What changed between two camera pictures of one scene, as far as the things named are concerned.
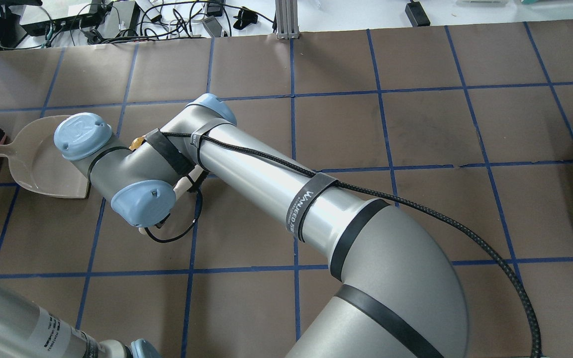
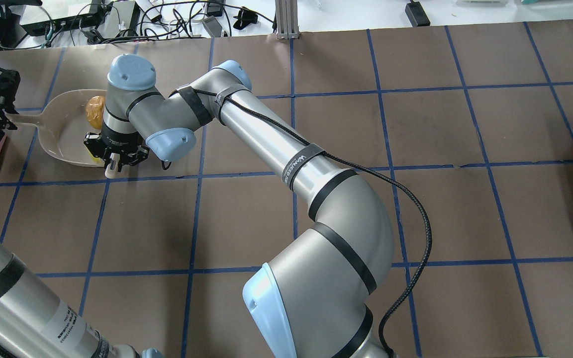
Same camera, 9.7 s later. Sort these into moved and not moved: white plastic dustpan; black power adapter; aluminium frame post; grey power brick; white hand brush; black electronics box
Moved: white hand brush; white plastic dustpan
Not moved: black power adapter; black electronics box; grey power brick; aluminium frame post
